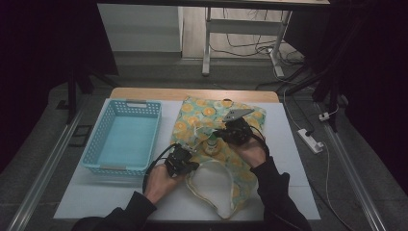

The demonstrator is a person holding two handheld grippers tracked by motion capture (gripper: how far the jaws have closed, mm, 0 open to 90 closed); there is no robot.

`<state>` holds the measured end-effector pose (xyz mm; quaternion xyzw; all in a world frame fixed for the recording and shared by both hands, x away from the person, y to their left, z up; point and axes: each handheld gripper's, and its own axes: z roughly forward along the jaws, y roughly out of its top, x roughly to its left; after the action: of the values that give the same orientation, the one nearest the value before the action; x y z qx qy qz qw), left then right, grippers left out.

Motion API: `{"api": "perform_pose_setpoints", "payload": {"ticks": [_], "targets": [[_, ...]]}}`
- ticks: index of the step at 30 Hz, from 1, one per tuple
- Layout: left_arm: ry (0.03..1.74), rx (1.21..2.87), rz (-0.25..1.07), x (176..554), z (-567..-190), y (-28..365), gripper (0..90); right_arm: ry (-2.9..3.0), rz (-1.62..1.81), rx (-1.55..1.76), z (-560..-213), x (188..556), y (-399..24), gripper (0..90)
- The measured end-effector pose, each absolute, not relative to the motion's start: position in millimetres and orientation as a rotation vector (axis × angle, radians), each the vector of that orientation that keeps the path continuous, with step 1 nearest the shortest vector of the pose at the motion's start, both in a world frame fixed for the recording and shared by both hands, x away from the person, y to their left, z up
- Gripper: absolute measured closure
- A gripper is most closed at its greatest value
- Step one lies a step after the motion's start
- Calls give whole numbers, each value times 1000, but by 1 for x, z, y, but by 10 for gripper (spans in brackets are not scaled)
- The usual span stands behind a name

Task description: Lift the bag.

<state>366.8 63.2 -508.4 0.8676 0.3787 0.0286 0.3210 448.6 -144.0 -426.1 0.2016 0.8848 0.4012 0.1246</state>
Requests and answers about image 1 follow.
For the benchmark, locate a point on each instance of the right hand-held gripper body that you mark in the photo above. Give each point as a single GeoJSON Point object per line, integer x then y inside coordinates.
{"type": "Point", "coordinates": [239, 130]}

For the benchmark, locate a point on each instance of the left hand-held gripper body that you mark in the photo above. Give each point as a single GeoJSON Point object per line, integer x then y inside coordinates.
{"type": "Point", "coordinates": [180, 162]}

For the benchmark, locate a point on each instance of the round jar with brown lid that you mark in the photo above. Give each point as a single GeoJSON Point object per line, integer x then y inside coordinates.
{"type": "Point", "coordinates": [212, 146]}

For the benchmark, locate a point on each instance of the light blue plastic basket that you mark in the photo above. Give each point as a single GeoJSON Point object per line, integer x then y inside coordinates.
{"type": "Point", "coordinates": [128, 141]}

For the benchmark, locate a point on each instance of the person's right hand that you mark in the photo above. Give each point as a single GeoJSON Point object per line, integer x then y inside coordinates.
{"type": "Point", "coordinates": [251, 154]}

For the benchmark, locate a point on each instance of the person's left hand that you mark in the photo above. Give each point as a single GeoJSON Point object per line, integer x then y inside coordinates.
{"type": "Point", "coordinates": [160, 186]}

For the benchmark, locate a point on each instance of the white power strip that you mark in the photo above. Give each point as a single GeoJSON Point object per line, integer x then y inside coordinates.
{"type": "Point", "coordinates": [309, 141]}

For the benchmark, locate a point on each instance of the small white adapter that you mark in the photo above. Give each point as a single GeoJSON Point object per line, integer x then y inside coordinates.
{"type": "Point", "coordinates": [324, 116]}

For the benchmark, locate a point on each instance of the white table cover sheet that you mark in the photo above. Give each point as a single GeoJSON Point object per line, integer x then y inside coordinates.
{"type": "Point", "coordinates": [96, 199]}

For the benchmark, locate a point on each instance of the black metal stand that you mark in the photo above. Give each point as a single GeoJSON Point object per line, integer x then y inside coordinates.
{"type": "Point", "coordinates": [72, 96]}
{"type": "Point", "coordinates": [327, 86]}

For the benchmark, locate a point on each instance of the white desk frame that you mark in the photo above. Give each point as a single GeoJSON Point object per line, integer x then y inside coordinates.
{"type": "Point", "coordinates": [243, 27]}

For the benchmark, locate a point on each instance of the aluminium floor rail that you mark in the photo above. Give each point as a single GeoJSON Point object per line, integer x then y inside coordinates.
{"type": "Point", "coordinates": [352, 173]}
{"type": "Point", "coordinates": [41, 176]}

